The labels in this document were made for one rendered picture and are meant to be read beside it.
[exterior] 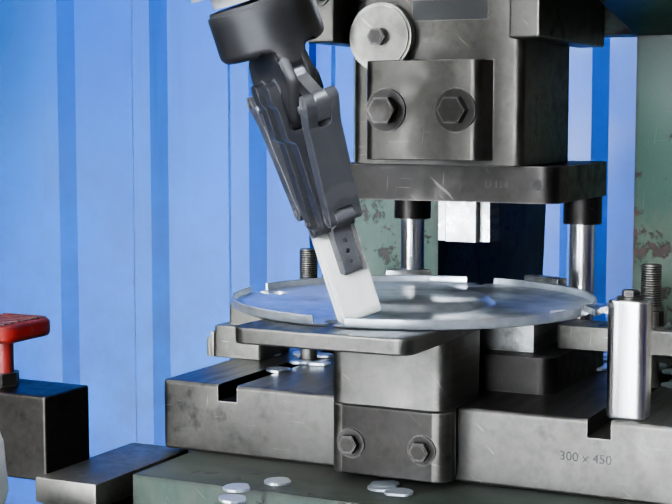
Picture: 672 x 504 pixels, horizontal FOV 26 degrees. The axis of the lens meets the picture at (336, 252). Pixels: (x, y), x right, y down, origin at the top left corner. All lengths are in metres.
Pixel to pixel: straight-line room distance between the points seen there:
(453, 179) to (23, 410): 0.40
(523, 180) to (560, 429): 0.21
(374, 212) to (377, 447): 0.42
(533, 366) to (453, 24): 0.28
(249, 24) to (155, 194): 1.78
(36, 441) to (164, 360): 1.58
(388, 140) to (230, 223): 1.50
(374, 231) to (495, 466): 0.43
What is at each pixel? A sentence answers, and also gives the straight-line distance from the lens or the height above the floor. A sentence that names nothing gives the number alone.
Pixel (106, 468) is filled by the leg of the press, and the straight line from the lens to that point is 1.22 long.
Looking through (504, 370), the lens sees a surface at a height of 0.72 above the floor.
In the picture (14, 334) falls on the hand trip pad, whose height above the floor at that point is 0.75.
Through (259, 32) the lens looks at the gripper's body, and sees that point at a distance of 0.98.
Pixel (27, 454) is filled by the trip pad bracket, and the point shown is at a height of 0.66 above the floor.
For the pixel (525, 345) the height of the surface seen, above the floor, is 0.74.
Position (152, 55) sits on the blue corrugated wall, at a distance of 2.74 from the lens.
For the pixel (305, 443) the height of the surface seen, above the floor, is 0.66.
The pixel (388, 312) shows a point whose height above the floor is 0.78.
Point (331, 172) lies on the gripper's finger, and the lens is 0.98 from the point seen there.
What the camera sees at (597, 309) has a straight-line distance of 1.10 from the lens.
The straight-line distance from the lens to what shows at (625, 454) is 1.11.
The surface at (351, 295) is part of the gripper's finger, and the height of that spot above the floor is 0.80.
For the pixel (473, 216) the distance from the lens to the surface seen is 1.25.
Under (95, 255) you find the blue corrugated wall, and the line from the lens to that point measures 2.85.
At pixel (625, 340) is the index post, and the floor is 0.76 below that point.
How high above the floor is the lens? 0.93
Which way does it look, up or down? 5 degrees down
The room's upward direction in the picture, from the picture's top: straight up
